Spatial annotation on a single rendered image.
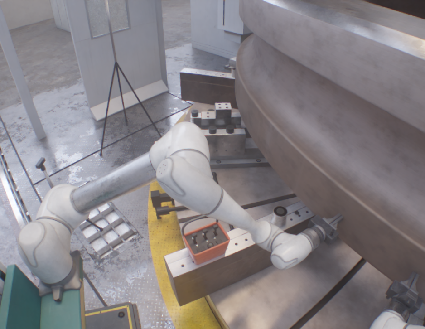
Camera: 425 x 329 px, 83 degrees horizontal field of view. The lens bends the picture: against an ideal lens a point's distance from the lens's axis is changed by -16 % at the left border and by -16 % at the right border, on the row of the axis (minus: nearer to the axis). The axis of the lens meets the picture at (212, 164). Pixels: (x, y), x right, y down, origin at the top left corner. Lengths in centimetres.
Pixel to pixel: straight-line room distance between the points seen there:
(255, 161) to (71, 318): 191
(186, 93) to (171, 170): 278
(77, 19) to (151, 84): 153
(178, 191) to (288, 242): 55
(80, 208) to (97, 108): 310
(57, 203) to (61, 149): 260
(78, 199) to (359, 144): 117
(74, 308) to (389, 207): 129
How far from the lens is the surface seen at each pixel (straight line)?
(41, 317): 121
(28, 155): 387
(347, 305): 191
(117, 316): 179
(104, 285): 227
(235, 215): 86
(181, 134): 87
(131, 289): 220
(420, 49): 99
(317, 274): 194
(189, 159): 77
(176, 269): 143
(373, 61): 104
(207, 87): 333
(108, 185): 100
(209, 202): 78
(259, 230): 116
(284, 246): 112
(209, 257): 141
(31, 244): 104
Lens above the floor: 194
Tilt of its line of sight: 40 degrees down
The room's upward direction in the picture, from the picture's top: straight up
